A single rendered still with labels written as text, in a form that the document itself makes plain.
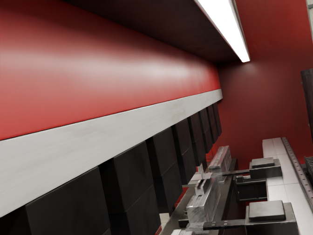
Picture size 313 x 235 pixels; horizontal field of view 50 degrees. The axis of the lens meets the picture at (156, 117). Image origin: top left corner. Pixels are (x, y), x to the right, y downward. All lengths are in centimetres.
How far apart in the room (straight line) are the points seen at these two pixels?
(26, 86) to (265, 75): 188
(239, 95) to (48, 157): 186
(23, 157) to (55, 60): 13
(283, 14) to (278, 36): 13
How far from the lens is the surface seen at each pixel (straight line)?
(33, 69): 38
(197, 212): 115
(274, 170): 128
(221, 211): 133
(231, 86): 216
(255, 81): 215
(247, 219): 84
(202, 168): 131
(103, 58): 53
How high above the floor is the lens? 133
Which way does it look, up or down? 3 degrees down
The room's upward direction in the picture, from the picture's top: 11 degrees counter-clockwise
